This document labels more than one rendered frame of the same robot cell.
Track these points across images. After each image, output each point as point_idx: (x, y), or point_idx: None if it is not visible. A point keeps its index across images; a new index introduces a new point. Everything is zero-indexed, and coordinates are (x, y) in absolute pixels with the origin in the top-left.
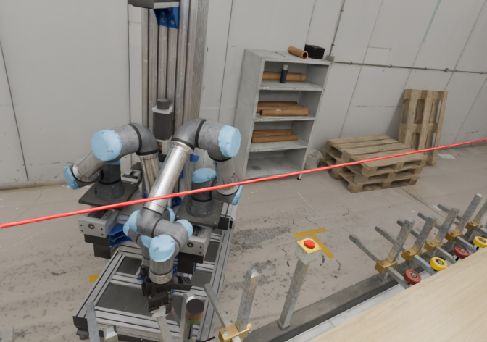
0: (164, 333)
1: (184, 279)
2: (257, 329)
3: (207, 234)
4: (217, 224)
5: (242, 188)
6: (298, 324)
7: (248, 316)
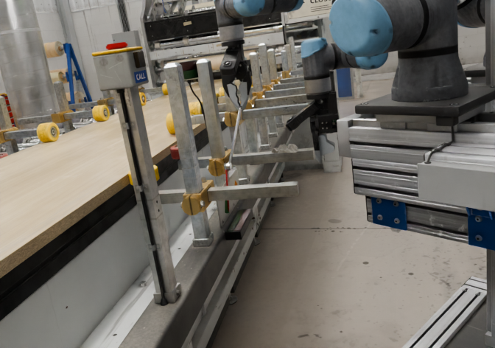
0: (250, 152)
1: (229, 61)
2: (200, 268)
3: (367, 130)
4: (359, 105)
5: None
6: (141, 317)
7: (180, 163)
